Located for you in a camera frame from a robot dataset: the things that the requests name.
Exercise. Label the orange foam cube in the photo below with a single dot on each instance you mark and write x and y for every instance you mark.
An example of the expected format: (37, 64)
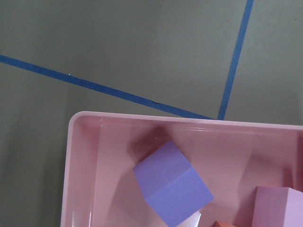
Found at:
(223, 224)

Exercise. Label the pink plastic bin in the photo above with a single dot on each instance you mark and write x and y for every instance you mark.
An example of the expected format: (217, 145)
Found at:
(125, 170)

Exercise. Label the purple foam cube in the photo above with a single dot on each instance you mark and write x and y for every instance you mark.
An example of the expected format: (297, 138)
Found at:
(170, 185)

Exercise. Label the pink foam cube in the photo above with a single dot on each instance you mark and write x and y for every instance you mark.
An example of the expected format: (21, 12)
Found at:
(278, 207)

